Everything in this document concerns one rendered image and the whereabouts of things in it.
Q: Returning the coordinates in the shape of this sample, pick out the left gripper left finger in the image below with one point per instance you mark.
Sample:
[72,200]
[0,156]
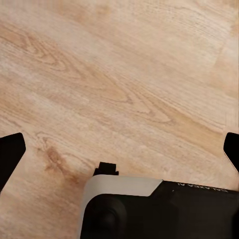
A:
[12,148]

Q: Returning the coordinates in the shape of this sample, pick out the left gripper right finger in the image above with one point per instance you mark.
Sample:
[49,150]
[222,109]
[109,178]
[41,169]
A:
[231,148]

